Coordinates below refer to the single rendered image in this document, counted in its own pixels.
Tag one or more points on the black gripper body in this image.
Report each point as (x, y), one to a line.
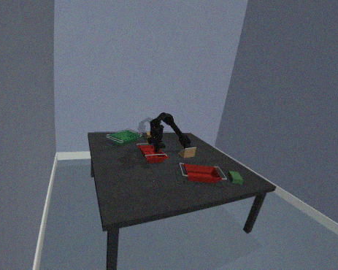
(159, 144)

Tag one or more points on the small green block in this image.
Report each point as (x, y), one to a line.
(235, 177)

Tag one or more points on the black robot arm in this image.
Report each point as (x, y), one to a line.
(157, 129)

